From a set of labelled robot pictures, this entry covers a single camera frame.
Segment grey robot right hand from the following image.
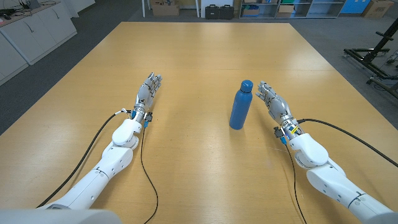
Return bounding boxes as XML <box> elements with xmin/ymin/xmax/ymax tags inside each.
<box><xmin>255</xmin><ymin>80</ymin><xmax>295</xmax><ymax>125</ymax></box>

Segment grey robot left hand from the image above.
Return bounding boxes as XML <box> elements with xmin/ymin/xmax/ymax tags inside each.
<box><xmin>133</xmin><ymin>72</ymin><xmax>163</xmax><ymax>110</ymax></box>

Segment blue bottle cap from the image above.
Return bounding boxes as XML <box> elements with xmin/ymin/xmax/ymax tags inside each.
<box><xmin>240</xmin><ymin>80</ymin><xmax>254</xmax><ymax>94</ymax></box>

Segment blue metal bottle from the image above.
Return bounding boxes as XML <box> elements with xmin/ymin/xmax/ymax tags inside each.
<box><xmin>229</xmin><ymin>90</ymin><xmax>254</xmax><ymax>131</ymax></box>

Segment small cardboard box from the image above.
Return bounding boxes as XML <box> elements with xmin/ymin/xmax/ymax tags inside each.
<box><xmin>275</xmin><ymin>4</ymin><xmax>295</xmax><ymax>19</ymax></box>

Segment grey shelf unit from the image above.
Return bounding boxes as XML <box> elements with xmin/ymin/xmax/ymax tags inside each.
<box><xmin>239</xmin><ymin>0</ymin><xmax>346</xmax><ymax>19</ymax></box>

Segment black hard case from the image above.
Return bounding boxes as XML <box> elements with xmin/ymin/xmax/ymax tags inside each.
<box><xmin>205</xmin><ymin>4</ymin><xmax>221</xmax><ymax>21</ymax></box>
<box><xmin>219</xmin><ymin>4</ymin><xmax>235</xmax><ymax>21</ymax></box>

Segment black metal stand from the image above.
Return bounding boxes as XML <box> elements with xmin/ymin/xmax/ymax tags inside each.
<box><xmin>343</xmin><ymin>17</ymin><xmax>398</xmax><ymax>101</ymax></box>

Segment white low cabinet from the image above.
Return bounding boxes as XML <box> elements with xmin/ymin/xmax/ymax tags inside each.
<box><xmin>0</xmin><ymin>0</ymin><xmax>78</xmax><ymax>86</ymax></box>

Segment large cardboard box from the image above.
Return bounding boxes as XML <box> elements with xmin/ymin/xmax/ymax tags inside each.
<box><xmin>361</xmin><ymin>0</ymin><xmax>396</xmax><ymax>19</ymax></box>

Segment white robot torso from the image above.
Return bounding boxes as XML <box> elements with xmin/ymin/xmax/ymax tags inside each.
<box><xmin>0</xmin><ymin>208</ymin><xmax>124</xmax><ymax>224</ymax></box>

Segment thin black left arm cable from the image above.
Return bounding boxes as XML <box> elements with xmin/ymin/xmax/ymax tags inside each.
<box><xmin>140</xmin><ymin>123</ymin><xmax>159</xmax><ymax>224</ymax></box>

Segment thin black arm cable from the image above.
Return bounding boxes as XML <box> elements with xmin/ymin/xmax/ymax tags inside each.
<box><xmin>283</xmin><ymin>141</ymin><xmax>308</xmax><ymax>224</ymax></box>
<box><xmin>140</xmin><ymin>123</ymin><xmax>159</xmax><ymax>224</ymax></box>

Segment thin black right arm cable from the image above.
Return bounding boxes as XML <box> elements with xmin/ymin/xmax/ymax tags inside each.
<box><xmin>283</xmin><ymin>141</ymin><xmax>308</xmax><ymax>224</ymax></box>

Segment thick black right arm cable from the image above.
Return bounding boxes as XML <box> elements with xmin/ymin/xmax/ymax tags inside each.
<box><xmin>297</xmin><ymin>118</ymin><xmax>398</xmax><ymax>169</ymax></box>

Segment blue wall panel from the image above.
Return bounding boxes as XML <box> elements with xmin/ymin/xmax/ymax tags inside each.
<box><xmin>340</xmin><ymin>0</ymin><xmax>373</xmax><ymax>14</ymax></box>

